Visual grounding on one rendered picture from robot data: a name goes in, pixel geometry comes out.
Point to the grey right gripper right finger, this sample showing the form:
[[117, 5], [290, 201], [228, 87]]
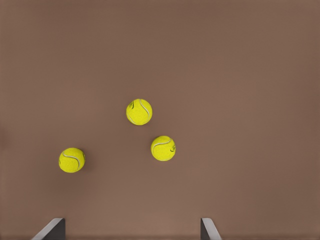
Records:
[[208, 230]]

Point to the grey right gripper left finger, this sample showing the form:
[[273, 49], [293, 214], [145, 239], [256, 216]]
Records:
[[53, 230]]

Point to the yellow tennis ball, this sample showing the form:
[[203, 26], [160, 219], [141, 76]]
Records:
[[72, 160], [163, 148], [139, 112]]

